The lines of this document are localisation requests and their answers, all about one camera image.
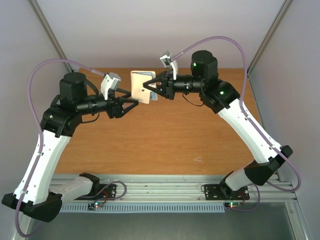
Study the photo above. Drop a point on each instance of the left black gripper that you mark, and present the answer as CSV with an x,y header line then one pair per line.
x,y
118,111

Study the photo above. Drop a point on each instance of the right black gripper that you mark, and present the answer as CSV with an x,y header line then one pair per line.
x,y
169,85

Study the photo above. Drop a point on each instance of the beige card holder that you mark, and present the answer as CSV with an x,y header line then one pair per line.
x,y
138,92

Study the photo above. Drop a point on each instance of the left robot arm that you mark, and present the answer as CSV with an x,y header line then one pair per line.
x,y
77,97

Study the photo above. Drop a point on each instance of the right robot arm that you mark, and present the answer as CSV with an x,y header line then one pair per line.
x,y
224,100

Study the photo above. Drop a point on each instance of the left circuit board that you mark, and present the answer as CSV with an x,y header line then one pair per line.
x,y
94,206

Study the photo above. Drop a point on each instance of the circuit board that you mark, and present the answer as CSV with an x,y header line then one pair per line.
x,y
233,204
94,206

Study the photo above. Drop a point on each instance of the right circuit board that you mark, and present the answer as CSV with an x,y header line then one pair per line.
x,y
233,204

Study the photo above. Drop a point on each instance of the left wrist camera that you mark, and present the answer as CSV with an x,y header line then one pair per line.
x,y
111,81

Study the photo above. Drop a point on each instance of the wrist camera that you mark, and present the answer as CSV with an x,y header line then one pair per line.
x,y
168,62
111,81

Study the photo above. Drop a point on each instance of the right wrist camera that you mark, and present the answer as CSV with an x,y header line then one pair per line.
x,y
168,62

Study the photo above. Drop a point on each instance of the aluminium rail frame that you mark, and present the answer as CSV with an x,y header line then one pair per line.
x,y
161,188

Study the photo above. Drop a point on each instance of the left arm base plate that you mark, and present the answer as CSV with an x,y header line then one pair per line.
x,y
102,193

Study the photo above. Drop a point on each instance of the grey slotted cable duct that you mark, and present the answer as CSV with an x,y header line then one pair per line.
x,y
136,208

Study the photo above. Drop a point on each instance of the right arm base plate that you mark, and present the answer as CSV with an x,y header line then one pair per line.
x,y
212,192

